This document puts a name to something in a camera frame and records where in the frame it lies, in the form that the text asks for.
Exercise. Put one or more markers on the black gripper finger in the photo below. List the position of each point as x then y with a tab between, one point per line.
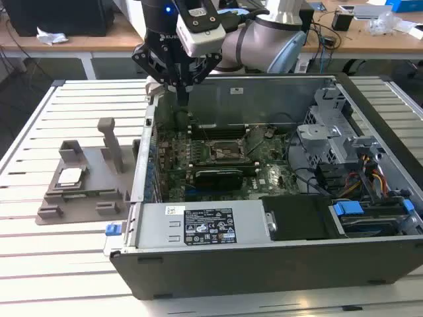
145	54
211	62

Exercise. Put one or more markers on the thin metal locking lever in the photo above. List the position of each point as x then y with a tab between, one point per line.
205	133

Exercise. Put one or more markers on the silver CPU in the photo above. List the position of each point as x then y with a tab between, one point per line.
70	176

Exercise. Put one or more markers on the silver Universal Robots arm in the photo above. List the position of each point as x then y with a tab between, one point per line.
254	39

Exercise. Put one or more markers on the CPU socket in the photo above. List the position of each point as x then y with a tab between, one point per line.
226	152

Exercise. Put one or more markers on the pale grey case corner latch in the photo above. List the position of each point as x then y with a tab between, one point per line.
152	89

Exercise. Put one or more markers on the black RAM slot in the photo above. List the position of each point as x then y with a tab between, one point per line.
224	165
218	126
218	136
251	171
251	168
218	133
218	130
224	162

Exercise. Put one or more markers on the black round component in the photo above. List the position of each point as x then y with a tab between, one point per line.
181	120

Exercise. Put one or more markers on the coin cell battery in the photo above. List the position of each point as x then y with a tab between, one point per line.
269	132

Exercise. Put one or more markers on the large black computer box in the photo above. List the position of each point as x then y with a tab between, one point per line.
59	16

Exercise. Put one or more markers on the crumpled white paper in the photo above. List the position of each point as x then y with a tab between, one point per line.
51	35

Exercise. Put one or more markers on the black upright box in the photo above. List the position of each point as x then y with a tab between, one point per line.
307	20

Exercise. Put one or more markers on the black graphics card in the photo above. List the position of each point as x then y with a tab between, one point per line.
218	180

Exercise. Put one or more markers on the brown parts rack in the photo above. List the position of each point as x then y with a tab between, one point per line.
96	162

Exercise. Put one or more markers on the green motherboard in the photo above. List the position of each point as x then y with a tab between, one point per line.
274	171

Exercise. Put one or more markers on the silver metal drive cage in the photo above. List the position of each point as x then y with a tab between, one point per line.
317	132

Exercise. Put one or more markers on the small black box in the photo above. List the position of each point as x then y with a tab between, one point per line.
342	22

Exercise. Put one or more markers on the green RAM stick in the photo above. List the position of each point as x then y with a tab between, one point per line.
92	193

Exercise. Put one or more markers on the cluttered wooden desk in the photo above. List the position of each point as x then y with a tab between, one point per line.
363	44

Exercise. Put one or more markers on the white flat box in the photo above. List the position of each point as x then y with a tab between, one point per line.
373	11

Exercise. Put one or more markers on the grey power supply unit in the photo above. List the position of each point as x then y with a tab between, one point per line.
155	228

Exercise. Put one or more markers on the clear plastic bag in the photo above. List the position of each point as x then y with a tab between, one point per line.
383	23

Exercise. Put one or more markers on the black drive bay cover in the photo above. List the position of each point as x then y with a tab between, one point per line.
297	218

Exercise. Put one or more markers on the blue case latch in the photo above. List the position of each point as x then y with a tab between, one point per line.
112	230

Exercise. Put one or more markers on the hard disk in blue carrier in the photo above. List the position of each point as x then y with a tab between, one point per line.
348	209

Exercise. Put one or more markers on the blue cardboard box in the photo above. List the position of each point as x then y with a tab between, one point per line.
406	6

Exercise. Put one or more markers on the small white box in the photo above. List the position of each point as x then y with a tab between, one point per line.
417	32

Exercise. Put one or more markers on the black open PC case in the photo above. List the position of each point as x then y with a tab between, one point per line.
264	274

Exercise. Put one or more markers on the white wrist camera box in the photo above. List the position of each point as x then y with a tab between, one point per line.
205	39

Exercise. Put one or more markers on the wooden desk with white frame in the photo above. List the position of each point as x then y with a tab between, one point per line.
99	39

